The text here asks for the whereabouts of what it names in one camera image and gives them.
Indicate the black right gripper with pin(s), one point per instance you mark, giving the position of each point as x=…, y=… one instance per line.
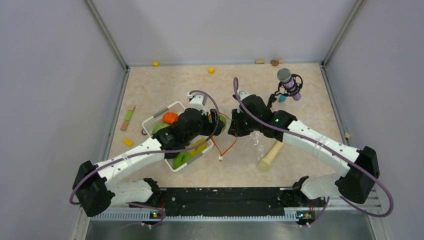
x=235, y=128

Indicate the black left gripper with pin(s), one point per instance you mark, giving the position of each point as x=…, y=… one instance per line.
x=206, y=131

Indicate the clear zip bag orange zipper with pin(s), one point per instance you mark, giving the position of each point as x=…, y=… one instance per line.
x=226, y=147

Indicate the microphone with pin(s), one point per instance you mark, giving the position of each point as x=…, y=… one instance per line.
x=290, y=86

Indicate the green apple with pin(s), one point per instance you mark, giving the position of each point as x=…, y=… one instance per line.
x=222, y=118

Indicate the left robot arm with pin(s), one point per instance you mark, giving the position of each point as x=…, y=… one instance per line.
x=98, y=186

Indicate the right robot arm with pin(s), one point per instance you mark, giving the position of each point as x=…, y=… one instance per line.
x=254, y=116

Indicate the orange tangerine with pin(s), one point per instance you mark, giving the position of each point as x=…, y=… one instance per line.
x=170, y=118

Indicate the white plastic basket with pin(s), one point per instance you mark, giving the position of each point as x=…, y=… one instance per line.
x=172, y=137

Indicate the yellow fruit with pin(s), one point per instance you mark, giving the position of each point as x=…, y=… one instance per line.
x=201, y=147

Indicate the green pepper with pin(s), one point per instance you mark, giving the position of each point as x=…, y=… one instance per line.
x=180, y=159

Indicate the blue toy block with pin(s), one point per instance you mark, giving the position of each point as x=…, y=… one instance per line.
x=281, y=99

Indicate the yellow cube on table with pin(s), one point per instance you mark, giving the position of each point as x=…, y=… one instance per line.
x=211, y=70

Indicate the green and wood stick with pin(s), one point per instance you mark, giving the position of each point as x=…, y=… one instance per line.
x=127, y=117

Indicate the cork piece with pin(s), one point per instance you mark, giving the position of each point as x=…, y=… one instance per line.
x=260, y=61

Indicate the yellow block left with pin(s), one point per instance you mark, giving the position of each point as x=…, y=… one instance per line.
x=128, y=142

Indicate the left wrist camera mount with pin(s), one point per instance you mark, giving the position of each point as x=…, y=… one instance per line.
x=198, y=101

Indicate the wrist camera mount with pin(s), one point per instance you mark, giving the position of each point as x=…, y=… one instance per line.
x=242, y=95
x=198, y=101

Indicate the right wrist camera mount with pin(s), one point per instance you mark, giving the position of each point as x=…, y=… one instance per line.
x=242, y=95

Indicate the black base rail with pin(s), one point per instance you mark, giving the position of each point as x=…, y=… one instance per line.
x=227, y=201

